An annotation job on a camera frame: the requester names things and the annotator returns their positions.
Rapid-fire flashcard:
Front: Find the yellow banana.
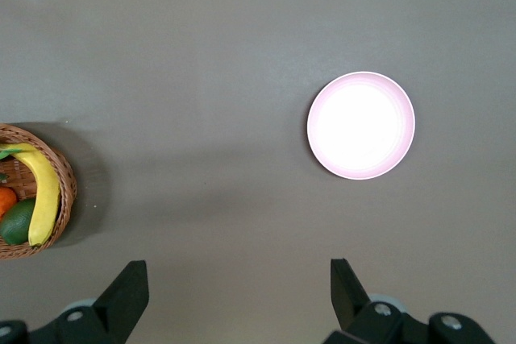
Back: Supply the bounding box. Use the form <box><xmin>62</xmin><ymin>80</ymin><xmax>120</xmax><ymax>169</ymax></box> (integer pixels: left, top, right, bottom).
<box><xmin>0</xmin><ymin>142</ymin><xmax>62</xmax><ymax>247</ymax></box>

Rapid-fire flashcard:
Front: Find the pink round plate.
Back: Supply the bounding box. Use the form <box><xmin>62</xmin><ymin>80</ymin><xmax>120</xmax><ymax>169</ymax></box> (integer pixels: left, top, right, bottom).
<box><xmin>306</xmin><ymin>71</ymin><xmax>416</xmax><ymax>180</ymax></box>

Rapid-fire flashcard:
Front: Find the brown wicker basket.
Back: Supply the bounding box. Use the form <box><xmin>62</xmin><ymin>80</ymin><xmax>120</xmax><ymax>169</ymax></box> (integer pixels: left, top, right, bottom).
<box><xmin>0</xmin><ymin>123</ymin><xmax>77</xmax><ymax>260</ymax></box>

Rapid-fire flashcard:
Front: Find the green lime fruit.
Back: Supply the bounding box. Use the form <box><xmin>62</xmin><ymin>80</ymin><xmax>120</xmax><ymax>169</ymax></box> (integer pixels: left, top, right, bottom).
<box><xmin>0</xmin><ymin>197</ymin><xmax>37</xmax><ymax>246</ymax></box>

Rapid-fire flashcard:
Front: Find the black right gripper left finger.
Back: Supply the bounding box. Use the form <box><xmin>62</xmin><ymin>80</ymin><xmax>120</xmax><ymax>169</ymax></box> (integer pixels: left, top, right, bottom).
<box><xmin>30</xmin><ymin>260</ymin><xmax>150</xmax><ymax>344</ymax></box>

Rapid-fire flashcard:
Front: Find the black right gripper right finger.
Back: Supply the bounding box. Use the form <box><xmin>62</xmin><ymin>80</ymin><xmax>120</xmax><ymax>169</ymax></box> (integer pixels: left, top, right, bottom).
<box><xmin>326</xmin><ymin>258</ymin><xmax>406</xmax><ymax>344</ymax></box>

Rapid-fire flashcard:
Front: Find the orange fruit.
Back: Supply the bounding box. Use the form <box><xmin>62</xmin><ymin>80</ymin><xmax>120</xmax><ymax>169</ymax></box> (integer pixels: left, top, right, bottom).
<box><xmin>0</xmin><ymin>186</ymin><xmax>19</xmax><ymax>219</ymax></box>

